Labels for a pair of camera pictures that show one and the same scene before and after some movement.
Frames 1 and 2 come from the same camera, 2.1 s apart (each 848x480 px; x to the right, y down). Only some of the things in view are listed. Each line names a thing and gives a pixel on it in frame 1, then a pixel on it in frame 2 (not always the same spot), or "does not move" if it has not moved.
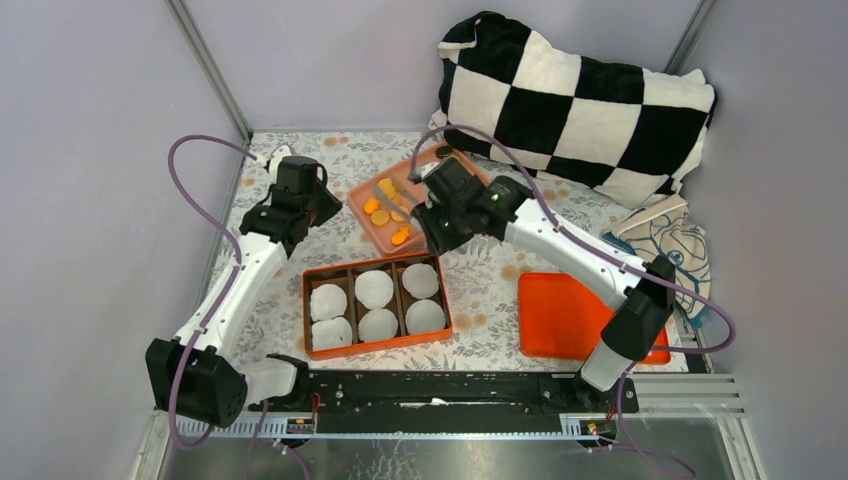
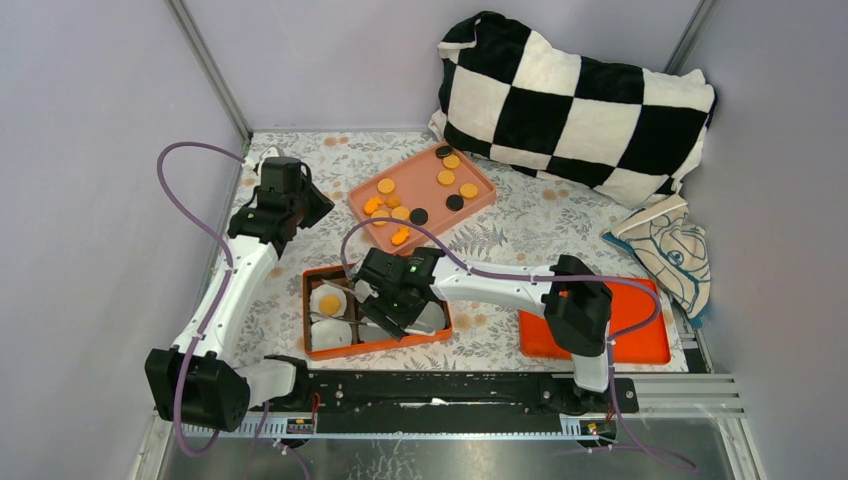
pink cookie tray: (383, 205) does not move
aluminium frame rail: (674, 406) does not move
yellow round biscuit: (388, 187) -> (329, 304)
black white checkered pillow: (634, 133) does not move
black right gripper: (425, 214) -> (376, 309)
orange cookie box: (374, 305) does not move
